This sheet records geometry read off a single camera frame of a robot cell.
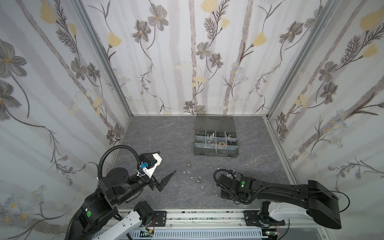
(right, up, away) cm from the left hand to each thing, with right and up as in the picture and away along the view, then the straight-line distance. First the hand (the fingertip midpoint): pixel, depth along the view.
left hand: (164, 159), depth 56 cm
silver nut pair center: (+13, -20, +30) cm, 38 cm away
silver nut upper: (+8, -12, +37) cm, 39 cm away
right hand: (+24, -23, +25) cm, 42 cm away
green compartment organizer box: (+26, +7, +48) cm, 55 cm away
